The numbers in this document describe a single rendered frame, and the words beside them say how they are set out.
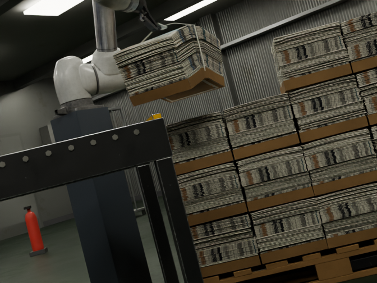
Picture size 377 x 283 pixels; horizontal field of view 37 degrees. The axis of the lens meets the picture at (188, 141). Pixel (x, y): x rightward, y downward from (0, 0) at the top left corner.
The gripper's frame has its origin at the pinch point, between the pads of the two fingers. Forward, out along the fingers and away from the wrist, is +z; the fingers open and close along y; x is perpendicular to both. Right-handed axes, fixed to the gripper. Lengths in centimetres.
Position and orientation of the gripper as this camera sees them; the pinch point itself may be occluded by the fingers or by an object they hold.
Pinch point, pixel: (159, 10)
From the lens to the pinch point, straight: 247.8
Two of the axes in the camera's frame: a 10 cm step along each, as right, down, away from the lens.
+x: 8.4, -2.1, -5.0
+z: 5.1, -0.2, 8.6
